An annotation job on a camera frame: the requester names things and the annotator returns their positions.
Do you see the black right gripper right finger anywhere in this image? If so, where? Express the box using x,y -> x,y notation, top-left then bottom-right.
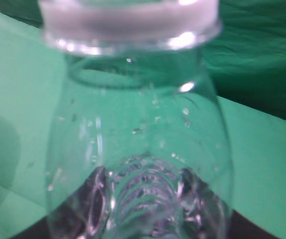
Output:
180,168 -> 261,239

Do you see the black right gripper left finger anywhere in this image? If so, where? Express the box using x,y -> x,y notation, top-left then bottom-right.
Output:
30,169 -> 109,239

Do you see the clear plastic water bottle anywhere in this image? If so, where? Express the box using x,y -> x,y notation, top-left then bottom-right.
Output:
38,0 -> 233,239

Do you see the green table cloth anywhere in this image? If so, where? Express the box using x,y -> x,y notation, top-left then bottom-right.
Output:
0,0 -> 286,239

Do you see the green backdrop cloth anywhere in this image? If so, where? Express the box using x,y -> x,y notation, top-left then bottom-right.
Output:
0,0 -> 286,119

